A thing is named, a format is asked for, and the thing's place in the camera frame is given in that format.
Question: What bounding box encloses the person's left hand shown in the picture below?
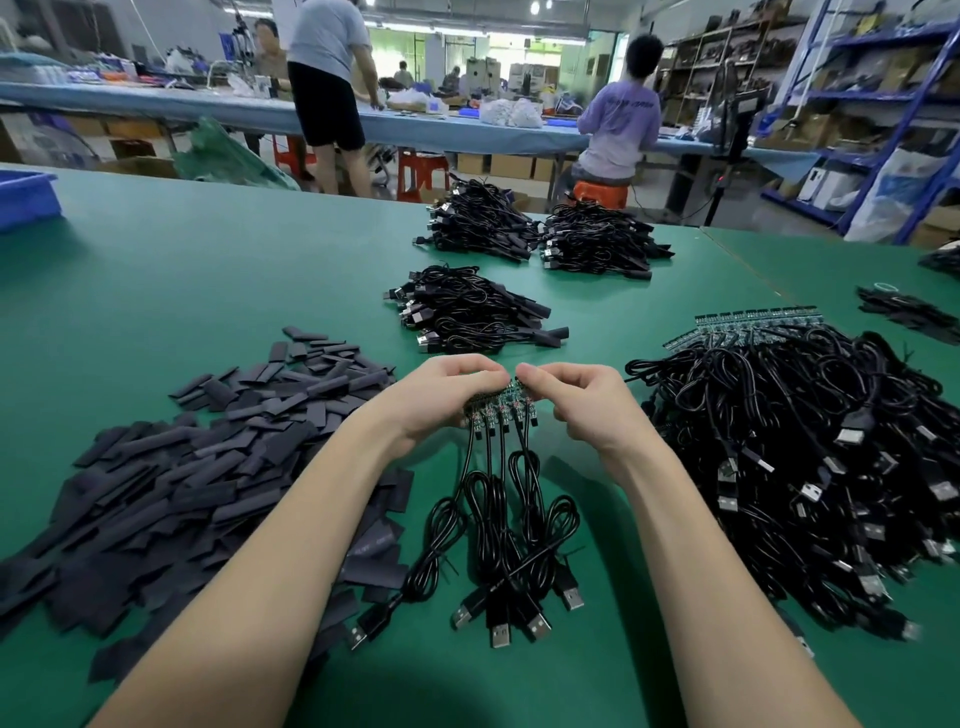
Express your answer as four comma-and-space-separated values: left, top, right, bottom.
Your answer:
360, 352, 513, 455

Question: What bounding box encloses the person's right hand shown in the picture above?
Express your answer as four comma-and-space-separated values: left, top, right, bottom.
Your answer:
514, 360, 669, 479

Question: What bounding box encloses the heap of finished black cables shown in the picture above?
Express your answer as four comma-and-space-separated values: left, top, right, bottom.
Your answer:
385, 265, 572, 357

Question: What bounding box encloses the joined bunch of black cables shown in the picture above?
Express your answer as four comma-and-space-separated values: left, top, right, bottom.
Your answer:
345, 379, 590, 654

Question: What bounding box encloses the bundle of black cables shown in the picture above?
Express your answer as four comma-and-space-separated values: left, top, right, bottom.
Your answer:
415, 175, 543, 264
537, 198, 677, 282

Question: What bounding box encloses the large pile of black cables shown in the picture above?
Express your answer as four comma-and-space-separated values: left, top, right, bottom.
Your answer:
622, 312, 960, 659

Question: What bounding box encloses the pile of black sleeve strips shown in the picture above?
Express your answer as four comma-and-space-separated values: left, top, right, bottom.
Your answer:
0, 325, 417, 684

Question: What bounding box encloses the small bundle of cables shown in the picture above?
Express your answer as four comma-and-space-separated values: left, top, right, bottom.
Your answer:
856, 282, 960, 347

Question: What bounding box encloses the huge heap of black cables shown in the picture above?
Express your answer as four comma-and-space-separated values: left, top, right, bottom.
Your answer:
919, 240, 960, 281

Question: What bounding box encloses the person's right forearm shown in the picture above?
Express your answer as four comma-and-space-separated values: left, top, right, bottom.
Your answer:
618, 442, 864, 728

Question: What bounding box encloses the person's left forearm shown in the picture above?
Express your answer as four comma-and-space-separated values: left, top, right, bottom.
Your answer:
90, 417, 422, 728

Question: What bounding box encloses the orange plastic stool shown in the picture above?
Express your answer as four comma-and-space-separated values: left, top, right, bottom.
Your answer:
571, 177, 633, 210

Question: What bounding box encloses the black tripod stand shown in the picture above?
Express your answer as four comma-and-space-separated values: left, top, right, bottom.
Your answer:
672, 67, 770, 227

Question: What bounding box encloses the green plastic bag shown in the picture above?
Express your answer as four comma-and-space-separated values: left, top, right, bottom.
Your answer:
172, 117, 302, 191

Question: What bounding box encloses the white plastic bag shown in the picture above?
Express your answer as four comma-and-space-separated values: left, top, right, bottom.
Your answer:
844, 147, 944, 242

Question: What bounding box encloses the dark storage shelf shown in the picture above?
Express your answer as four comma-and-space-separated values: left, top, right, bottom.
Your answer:
657, 12, 804, 129

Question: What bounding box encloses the open cardboard box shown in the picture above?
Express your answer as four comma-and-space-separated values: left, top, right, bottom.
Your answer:
97, 154, 179, 180

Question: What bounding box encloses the long blue work table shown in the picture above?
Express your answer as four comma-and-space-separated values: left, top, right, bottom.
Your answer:
0, 82, 824, 167

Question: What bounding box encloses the blue plastic bin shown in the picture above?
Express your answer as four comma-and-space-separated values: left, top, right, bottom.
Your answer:
0, 168, 65, 234

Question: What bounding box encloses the blue metal shelving rack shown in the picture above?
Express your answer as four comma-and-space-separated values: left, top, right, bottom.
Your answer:
757, 0, 960, 246

